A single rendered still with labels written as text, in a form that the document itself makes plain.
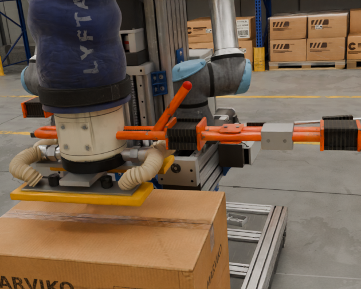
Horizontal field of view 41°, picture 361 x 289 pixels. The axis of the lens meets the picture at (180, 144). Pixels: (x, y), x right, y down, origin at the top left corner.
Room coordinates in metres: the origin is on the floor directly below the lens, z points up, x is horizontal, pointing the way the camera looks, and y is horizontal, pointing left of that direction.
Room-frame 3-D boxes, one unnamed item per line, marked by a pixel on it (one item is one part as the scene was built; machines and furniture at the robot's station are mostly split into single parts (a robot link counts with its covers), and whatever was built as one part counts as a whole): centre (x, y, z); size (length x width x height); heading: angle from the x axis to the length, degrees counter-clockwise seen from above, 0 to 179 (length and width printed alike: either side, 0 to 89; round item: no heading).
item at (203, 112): (1.61, -0.05, 1.09); 0.15 x 0.15 x 0.10
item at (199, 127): (1.10, -0.02, 1.18); 0.10 x 0.08 x 0.06; 163
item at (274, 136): (1.04, -0.22, 1.17); 0.07 x 0.07 x 0.04; 73
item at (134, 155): (1.17, 0.22, 1.12); 0.34 x 0.25 x 0.06; 73
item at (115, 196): (1.08, 0.25, 1.08); 0.34 x 0.10 x 0.05; 73
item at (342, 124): (1.00, -0.35, 1.18); 0.08 x 0.07 x 0.05; 73
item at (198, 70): (1.61, -0.06, 1.20); 0.13 x 0.12 x 0.14; 95
